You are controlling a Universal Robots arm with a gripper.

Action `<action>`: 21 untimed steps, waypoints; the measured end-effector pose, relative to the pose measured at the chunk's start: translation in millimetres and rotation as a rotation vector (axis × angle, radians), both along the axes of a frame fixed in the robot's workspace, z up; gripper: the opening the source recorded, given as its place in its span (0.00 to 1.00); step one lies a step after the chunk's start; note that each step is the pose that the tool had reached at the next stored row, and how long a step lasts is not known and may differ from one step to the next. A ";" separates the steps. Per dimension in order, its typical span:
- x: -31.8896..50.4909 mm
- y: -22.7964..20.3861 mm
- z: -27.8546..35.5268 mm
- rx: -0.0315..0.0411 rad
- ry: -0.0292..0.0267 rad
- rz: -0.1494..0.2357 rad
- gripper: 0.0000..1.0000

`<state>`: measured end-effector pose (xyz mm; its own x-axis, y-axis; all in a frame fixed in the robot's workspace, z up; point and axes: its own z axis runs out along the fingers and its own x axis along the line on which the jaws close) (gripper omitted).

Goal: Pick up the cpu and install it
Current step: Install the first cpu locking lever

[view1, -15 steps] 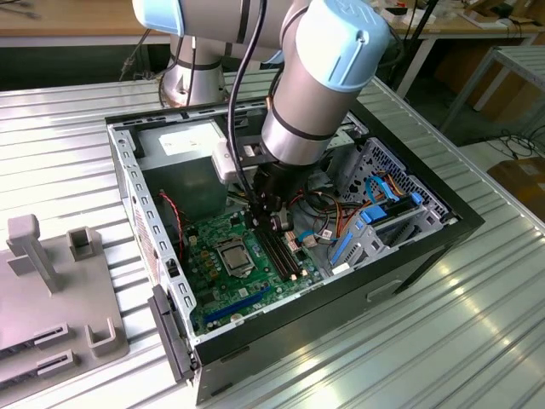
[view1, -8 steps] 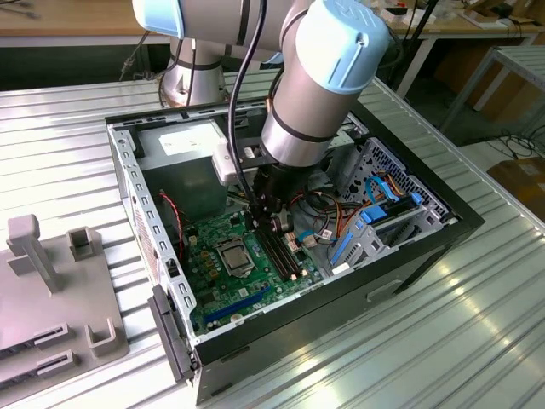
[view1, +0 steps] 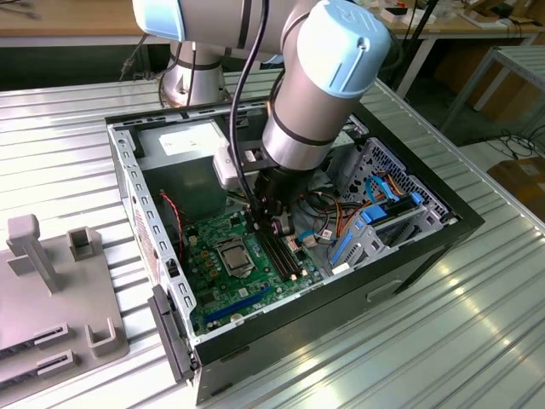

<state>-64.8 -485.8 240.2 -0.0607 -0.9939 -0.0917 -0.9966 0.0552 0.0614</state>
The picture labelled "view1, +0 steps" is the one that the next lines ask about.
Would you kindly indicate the silver CPU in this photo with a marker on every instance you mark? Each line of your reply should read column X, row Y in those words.
column 236, row 260

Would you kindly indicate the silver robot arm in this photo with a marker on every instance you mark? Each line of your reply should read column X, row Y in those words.
column 306, row 106

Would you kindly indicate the CPU socket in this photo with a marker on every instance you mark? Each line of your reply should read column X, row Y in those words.
column 244, row 275

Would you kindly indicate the hard disk in blue carrier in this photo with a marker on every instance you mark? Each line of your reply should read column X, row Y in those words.
column 374, row 215

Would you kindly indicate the grey metal disk bay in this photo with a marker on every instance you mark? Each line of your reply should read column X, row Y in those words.
column 362, row 247

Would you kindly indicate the grey metal optical drive cage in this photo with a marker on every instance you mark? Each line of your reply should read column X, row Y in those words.
column 355, row 128

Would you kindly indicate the grey power supply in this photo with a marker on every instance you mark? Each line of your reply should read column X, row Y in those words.
column 183, row 183

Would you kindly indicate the green motherboard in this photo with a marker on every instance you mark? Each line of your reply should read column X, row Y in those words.
column 230, row 284

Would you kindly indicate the blue expansion slot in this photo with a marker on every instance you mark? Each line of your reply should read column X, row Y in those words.
column 238, row 304

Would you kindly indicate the black PC case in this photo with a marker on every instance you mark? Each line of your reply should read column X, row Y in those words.
column 340, row 332

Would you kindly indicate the small white box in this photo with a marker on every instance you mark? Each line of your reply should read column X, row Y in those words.
column 409, row 18

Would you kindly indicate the wooden desk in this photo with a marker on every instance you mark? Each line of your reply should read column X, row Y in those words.
column 64, row 21
column 447, row 29

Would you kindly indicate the small brown cardboard box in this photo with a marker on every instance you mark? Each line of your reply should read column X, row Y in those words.
column 519, row 179

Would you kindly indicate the grey parts rack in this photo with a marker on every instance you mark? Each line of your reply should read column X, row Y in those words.
column 64, row 307

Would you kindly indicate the large brown cardboard box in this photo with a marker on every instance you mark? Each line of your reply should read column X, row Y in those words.
column 511, row 98

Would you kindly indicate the RAM stick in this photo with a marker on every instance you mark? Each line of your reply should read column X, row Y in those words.
column 17, row 346
column 19, row 371

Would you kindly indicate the grey wrist camera housing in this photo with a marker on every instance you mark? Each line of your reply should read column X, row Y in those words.
column 230, row 166

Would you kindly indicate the brown base plate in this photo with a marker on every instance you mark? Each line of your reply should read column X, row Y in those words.
column 204, row 101

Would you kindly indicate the grey metal frame table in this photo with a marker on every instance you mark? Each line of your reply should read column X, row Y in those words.
column 528, row 59

